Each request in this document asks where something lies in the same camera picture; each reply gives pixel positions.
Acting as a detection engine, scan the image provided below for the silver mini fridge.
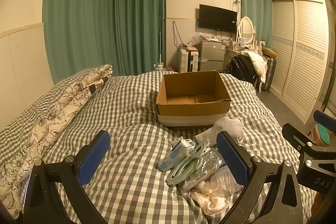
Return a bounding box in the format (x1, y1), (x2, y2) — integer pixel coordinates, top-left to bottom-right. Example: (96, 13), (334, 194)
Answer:
(199, 39), (226, 72)

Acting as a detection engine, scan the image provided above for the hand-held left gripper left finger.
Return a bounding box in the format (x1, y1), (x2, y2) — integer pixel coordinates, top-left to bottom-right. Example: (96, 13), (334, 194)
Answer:
(23, 130), (111, 224)

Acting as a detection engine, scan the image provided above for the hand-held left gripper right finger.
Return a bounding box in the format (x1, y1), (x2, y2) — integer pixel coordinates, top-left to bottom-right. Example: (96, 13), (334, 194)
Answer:
(216, 130), (313, 224)

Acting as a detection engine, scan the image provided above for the grey suitcase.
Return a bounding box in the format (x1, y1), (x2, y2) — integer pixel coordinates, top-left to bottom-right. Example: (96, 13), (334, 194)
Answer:
(261, 56), (277, 92)

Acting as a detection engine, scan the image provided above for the white dressing table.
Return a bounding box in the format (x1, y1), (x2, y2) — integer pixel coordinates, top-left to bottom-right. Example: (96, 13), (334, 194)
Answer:
(227, 40), (265, 56)

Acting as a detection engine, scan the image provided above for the narrow green curtain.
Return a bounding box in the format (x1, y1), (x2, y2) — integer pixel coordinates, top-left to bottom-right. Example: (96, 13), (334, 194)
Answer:
(238, 0), (272, 48)

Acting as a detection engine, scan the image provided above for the cardboard box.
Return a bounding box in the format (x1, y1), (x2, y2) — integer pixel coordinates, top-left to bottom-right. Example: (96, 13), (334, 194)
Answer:
(156, 70), (231, 130)

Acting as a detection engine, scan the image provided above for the black wall television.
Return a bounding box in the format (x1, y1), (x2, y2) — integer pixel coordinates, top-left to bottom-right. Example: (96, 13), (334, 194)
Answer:
(199, 4), (237, 33)

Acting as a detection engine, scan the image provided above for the silver foil packet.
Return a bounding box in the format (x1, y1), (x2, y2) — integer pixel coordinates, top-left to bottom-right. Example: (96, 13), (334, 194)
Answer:
(180, 148), (223, 193)

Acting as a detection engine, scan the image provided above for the white louvered wardrobe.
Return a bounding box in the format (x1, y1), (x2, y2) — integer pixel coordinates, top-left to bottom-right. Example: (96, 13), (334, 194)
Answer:
(270, 0), (331, 125)

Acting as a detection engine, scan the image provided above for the hanging wall cable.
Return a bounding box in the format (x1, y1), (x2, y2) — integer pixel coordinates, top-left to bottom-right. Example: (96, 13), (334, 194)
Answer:
(172, 21), (184, 47)

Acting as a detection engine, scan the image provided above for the floral quilt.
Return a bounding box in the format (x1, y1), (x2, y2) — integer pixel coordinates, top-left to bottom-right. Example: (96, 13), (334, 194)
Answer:
(0, 64), (113, 216)

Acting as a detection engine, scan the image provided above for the wicker basket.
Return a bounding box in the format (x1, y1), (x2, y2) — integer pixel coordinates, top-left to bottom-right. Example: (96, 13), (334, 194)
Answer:
(262, 46), (277, 59)

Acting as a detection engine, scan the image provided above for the checkered bed sheet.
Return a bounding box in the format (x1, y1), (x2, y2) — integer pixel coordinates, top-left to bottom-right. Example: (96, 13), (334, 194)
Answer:
(0, 68), (318, 224)

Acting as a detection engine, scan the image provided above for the light green plastic hanger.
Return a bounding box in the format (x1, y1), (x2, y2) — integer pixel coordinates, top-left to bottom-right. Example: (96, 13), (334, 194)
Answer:
(165, 139), (210, 186)

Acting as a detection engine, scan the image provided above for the person's right forearm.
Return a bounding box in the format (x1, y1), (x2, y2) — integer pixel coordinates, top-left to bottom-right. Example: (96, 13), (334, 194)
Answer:
(312, 193), (325, 220)

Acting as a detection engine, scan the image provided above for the wide green curtain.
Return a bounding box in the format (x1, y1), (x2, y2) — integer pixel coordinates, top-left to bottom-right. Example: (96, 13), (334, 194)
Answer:
(42, 0), (166, 85)

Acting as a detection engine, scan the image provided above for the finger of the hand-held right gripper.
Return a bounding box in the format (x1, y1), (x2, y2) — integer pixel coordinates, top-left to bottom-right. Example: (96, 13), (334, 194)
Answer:
(314, 110), (336, 132)
(282, 123), (319, 153)

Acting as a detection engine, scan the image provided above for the white jacket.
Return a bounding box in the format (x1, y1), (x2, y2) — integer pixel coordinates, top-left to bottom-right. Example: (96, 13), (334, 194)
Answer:
(247, 51), (268, 83)

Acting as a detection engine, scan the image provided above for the white suitcase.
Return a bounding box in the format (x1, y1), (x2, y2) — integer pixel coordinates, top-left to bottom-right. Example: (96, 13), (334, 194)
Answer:
(178, 49), (199, 73)

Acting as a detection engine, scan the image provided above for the small blue white carton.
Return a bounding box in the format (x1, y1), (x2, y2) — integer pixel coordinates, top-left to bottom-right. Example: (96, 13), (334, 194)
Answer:
(157, 139), (196, 172)

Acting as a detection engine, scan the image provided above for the white sock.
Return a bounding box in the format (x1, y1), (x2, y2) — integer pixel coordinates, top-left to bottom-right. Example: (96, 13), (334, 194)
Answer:
(194, 117), (244, 147)

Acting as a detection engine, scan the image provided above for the wooden stool green cushion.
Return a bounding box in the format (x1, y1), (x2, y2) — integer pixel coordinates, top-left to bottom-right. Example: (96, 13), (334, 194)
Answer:
(311, 123), (331, 147)

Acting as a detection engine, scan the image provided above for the white oval vanity mirror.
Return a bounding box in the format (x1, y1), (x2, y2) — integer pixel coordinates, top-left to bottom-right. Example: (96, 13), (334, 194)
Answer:
(238, 16), (256, 45)

